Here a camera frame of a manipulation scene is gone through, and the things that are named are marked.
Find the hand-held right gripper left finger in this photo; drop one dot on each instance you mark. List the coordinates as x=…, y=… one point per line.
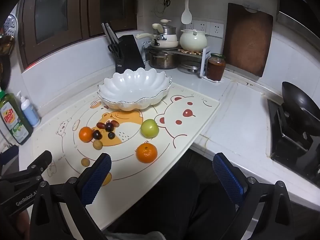
x=96, y=177

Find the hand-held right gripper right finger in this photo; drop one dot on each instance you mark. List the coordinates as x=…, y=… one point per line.
x=227, y=177

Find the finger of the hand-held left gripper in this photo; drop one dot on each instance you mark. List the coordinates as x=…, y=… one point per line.
x=8, y=153
x=40, y=163

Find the brown longan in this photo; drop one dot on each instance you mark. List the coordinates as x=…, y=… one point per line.
x=85, y=161
x=97, y=145

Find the dark purple grape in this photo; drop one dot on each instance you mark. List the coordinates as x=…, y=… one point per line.
x=109, y=126
x=97, y=135
x=111, y=135

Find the orange tangerine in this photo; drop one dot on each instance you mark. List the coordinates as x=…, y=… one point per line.
x=85, y=134
x=146, y=152

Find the red date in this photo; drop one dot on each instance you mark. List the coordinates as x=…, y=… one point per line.
x=100, y=125
x=115, y=123

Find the white scalloped bowl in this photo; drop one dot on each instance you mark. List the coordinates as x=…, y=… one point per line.
x=132, y=85

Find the green dish soap bottle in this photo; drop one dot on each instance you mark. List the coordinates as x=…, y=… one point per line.
x=15, y=120

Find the white blue pump bottle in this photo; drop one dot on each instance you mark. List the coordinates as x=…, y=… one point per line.
x=30, y=112

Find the bear print silicone mat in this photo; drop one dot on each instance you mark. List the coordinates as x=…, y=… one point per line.
x=195, y=115

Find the black gas stove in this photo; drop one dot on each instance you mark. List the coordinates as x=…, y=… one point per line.
x=292, y=145

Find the dark hanging pan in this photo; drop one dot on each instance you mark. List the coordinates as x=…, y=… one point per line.
x=5, y=60

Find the black wok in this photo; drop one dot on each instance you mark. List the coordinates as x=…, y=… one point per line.
x=300, y=102

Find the red sauce glass jar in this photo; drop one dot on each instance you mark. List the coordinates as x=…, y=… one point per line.
x=215, y=68

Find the steel pot lid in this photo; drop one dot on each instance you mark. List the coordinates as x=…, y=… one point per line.
x=190, y=68

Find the metal shelf rack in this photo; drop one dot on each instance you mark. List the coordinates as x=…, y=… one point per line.
x=205, y=62

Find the white perforated colander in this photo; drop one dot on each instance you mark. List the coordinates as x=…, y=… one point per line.
x=11, y=25

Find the black kitchen scissors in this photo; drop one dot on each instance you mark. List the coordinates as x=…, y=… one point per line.
x=115, y=50

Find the black knife block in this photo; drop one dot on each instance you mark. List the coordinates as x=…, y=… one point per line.
x=130, y=52

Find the wooden trivet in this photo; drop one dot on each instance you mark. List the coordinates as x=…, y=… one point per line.
x=191, y=52

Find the steel stockpot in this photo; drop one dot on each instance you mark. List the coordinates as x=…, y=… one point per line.
x=162, y=60

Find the brown cutting board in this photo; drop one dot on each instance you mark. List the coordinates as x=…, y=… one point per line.
x=247, y=40

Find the cream casserole pot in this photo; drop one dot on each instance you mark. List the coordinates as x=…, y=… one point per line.
x=192, y=41

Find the cream saucepan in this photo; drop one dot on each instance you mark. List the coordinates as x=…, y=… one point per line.
x=167, y=42

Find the dark wooden cabinet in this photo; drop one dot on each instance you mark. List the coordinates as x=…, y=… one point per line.
x=75, y=17

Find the white rice paddle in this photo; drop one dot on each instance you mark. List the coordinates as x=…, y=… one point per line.
x=186, y=15

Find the steel range hood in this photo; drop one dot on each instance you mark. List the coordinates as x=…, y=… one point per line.
x=300, y=12

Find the hanging black scissors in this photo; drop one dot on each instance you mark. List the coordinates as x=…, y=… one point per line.
x=166, y=2

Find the white wall socket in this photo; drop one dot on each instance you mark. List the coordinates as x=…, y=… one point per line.
x=191, y=27
x=201, y=27
x=216, y=30

